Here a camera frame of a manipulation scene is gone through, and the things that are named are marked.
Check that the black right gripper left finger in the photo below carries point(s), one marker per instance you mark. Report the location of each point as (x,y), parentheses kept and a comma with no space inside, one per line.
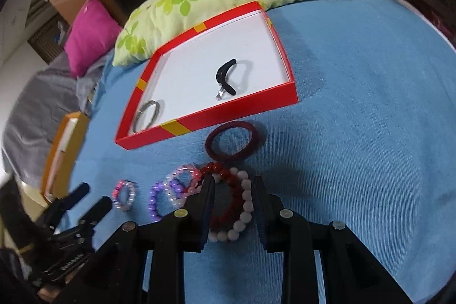
(184,230)

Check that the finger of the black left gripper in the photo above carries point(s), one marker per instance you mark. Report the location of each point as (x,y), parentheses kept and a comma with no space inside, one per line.
(68,202)
(94,215)

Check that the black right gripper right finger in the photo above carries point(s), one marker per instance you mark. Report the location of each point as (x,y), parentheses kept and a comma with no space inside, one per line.
(282,230)

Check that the red white jewelry box tray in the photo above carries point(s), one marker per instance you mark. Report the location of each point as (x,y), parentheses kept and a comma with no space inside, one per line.
(233,65)

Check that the orange open box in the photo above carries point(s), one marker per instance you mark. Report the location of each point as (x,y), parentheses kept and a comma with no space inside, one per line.
(62,156)

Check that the grey blanket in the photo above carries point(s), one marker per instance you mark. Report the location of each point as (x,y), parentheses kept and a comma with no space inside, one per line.
(47,98)

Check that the blue bed cover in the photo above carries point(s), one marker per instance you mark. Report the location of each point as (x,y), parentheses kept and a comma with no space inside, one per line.
(371,143)

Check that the silver metal bangle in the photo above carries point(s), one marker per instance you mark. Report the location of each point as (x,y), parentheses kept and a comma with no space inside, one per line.
(146,116)

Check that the magenta pillow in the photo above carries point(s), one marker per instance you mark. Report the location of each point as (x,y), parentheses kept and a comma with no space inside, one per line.
(93,34)

